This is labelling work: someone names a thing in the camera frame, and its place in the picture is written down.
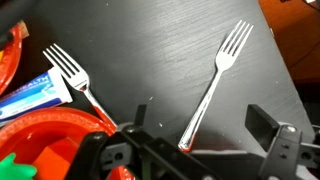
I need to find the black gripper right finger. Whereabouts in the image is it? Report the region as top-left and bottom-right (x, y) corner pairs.
(245, 104), (320, 180)

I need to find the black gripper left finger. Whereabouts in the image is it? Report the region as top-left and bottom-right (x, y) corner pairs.
(64, 104), (221, 180)

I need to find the silver fork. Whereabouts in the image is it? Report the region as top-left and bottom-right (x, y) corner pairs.
(177, 19), (254, 154)
(42, 43), (118, 130)

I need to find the red plastic bowl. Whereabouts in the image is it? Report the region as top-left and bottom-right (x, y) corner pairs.
(0, 24), (24, 96)
(0, 106), (136, 180)

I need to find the wooden table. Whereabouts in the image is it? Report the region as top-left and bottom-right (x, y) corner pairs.
(258, 0), (320, 83)

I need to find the blue white toothpaste tube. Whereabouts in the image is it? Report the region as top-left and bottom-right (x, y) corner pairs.
(0, 66), (74, 123)

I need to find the green plastic toy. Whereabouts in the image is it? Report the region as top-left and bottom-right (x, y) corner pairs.
(0, 152), (38, 180)

